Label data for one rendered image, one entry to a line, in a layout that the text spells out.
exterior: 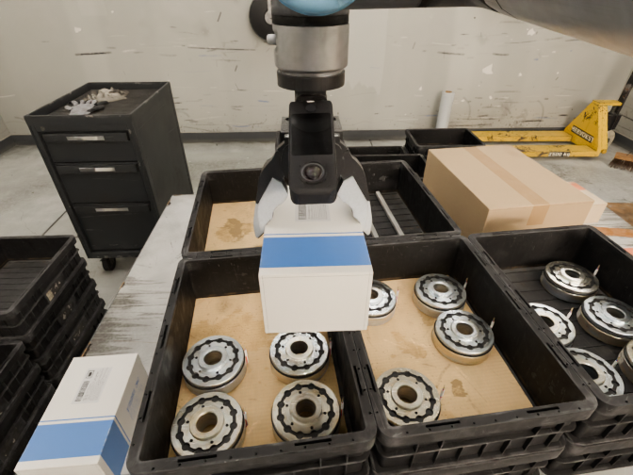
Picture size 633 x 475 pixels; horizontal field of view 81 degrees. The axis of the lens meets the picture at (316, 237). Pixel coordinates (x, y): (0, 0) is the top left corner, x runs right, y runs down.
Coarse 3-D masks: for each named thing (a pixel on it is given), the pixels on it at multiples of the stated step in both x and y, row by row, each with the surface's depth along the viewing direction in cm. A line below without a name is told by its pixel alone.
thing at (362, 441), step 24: (168, 312) 62; (168, 336) 58; (360, 384) 51; (144, 408) 48; (360, 408) 49; (144, 432) 46; (360, 432) 46; (192, 456) 43; (240, 456) 43; (264, 456) 43; (288, 456) 44; (312, 456) 45
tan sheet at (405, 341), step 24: (408, 288) 81; (408, 312) 75; (384, 336) 70; (408, 336) 70; (384, 360) 66; (408, 360) 66; (432, 360) 66; (456, 384) 62; (480, 384) 62; (504, 384) 62; (456, 408) 59; (480, 408) 59; (504, 408) 59
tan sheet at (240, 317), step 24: (216, 312) 75; (240, 312) 75; (192, 336) 70; (240, 336) 70; (264, 336) 70; (264, 360) 66; (240, 384) 62; (264, 384) 62; (336, 384) 62; (264, 408) 59; (264, 432) 56; (168, 456) 53
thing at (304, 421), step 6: (300, 396) 56; (306, 396) 56; (312, 396) 56; (294, 402) 56; (318, 402) 56; (294, 408) 55; (318, 408) 55; (294, 414) 54; (318, 414) 54; (294, 420) 54; (300, 420) 53; (306, 420) 53; (312, 420) 53
